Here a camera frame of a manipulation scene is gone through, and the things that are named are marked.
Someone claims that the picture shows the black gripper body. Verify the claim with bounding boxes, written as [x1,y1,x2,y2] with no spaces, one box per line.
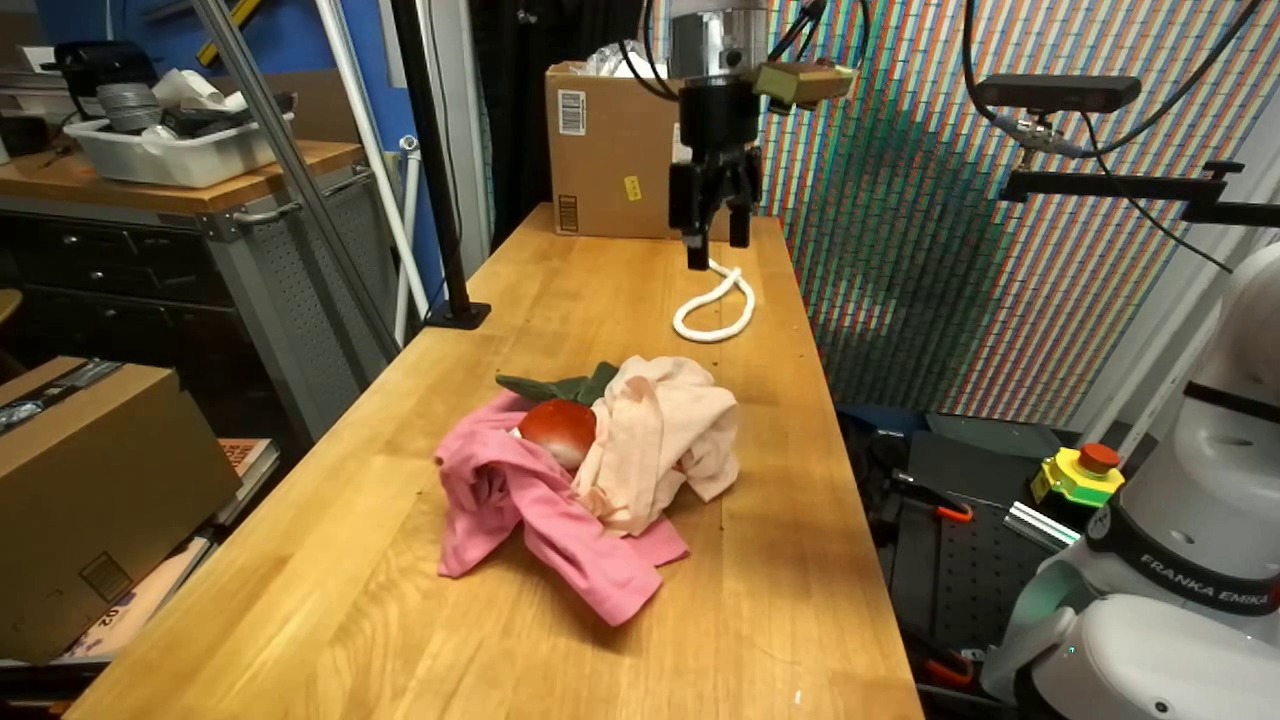
[669,82,761,227]

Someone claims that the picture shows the white rope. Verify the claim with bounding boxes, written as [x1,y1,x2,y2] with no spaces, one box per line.
[669,260,761,347]

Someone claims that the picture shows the light peach shirt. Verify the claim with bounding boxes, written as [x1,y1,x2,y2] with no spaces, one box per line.
[570,355,740,538]

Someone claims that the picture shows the orange plush fruit green leaves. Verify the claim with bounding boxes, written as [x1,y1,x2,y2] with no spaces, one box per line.
[498,359,616,471]

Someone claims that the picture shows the pink cloth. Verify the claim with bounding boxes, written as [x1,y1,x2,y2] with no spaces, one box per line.
[435,391,688,629]

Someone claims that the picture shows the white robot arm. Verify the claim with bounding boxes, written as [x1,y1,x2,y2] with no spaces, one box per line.
[669,0,761,274]

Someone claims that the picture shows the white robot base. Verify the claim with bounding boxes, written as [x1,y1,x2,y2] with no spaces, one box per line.
[979,243,1280,720]

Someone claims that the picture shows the cardboard box on table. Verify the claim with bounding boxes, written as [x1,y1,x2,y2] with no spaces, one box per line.
[543,61,677,241]

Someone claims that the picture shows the yellow red emergency stop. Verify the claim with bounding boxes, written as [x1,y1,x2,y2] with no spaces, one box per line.
[1033,440,1124,510]

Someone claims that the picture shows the white plastic bin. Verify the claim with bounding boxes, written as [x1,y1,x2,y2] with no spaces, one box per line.
[62,119,276,188]

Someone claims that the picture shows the cardboard box on floor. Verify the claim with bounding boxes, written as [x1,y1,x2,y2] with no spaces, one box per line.
[0,355,241,660]

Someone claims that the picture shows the wooden side bench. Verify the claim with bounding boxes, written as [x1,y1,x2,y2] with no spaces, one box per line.
[0,135,369,224]

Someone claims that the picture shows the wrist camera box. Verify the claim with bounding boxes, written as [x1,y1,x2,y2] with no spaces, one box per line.
[756,63,855,107]

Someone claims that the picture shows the black camera stand pole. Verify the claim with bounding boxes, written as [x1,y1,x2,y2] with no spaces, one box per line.
[388,0,486,327]

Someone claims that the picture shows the black camera on mount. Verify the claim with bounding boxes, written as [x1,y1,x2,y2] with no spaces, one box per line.
[977,77,1138,112]

